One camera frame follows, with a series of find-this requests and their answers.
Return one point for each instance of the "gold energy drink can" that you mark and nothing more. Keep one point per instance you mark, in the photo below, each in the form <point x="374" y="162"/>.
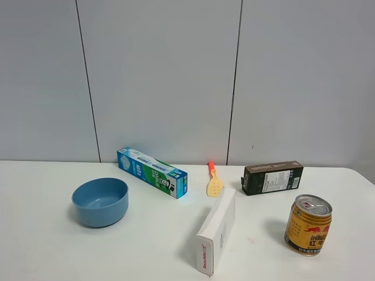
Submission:
<point x="308" y="224"/>

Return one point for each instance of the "blue green toothpaste box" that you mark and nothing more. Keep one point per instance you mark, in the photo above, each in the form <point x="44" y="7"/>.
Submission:
<point x="160" y="175"/>

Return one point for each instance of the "dark brown rectangular box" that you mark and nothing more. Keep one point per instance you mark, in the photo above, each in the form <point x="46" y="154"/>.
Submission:
<point x="271" y="177"/>

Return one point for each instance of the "white cardboard box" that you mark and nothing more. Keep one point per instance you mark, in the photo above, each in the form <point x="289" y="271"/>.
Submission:
<point x="214" y="232"/>

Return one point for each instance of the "blue plastic bowl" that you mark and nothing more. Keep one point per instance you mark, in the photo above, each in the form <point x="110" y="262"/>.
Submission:
<point x="101" y="202"/>

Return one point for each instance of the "yellow spatula with orange handle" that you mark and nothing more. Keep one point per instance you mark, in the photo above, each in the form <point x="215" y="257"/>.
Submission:
<point x="215" y="185"/>

